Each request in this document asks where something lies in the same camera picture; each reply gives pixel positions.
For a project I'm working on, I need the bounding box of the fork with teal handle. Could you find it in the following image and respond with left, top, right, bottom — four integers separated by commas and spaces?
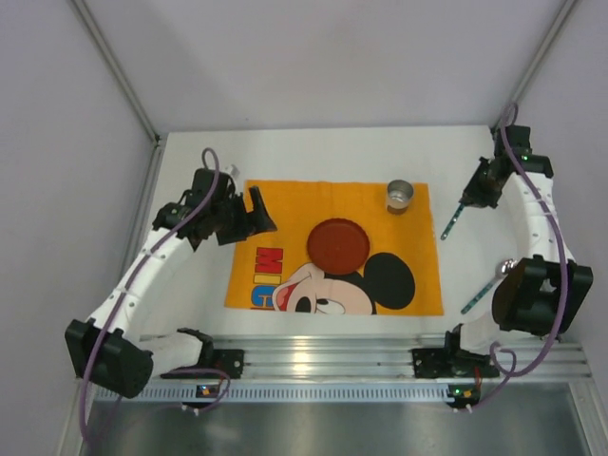
440, 203, 465, 240

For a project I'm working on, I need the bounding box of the orange cartoon mouse towel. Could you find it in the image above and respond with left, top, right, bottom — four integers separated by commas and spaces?
224, 180, 444, 316

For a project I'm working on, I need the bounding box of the metal cup brown base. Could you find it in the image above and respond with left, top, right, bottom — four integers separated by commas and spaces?
386, 180, 414, 215

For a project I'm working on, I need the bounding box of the red round plate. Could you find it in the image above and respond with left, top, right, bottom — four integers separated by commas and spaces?
306, 218, 371, 276

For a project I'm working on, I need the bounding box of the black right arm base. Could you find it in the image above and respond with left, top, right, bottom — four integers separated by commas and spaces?
411, 332, 500, 379

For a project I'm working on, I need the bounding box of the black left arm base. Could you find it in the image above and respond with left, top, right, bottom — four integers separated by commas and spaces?
161, 349, 245, 379

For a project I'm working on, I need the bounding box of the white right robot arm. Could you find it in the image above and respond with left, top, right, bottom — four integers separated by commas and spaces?
459, 124, 594, 353

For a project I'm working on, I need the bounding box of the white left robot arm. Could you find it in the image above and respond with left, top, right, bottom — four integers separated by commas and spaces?
65, 168, 276, 398

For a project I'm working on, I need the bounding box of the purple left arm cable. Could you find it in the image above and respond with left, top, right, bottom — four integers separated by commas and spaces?
78, 147, 232, 452

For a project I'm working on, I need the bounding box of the aluminium mounting rail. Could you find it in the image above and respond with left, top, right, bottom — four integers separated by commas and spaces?
214, 335, 592, 382

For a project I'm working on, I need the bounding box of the slotted grey cable duct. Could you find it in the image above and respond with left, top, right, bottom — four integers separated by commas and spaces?
94, 383, 481, 404

